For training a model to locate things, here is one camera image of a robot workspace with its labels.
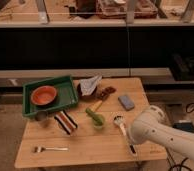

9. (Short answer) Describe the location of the white dish brush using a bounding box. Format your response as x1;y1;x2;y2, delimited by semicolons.
113;115;137;156

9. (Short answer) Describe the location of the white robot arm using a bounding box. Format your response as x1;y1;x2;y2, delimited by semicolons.
128;105;194;161

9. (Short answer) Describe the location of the dark brown bowl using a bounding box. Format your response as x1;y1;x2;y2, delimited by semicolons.
77;84;97;101

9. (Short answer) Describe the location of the red bowl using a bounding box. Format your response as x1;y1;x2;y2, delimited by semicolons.
30;85;57;106

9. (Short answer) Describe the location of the crumpled white paper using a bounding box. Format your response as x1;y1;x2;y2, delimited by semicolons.
79;75;102;96

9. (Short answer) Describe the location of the brown chocolate bar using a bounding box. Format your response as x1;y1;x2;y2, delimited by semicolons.
97;87;116;100

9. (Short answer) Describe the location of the yellow wooden stick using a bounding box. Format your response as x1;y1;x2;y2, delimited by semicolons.
89;100;102;112

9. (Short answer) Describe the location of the blue sponge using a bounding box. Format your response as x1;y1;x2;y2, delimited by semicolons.
118;95;135;111

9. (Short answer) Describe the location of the green plastic tray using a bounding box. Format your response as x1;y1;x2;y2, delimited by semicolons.
22;75;79;119

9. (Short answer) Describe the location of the striped folded cloth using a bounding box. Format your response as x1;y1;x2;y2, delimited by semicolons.
54;111;78;135

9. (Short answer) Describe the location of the silver fork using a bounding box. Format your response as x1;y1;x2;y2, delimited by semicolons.
33;146;69;153

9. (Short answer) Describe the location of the black foot pedal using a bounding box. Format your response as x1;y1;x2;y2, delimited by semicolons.
173;122;194;133

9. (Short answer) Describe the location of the black cable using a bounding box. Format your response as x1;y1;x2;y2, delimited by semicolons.
166;79;194;171

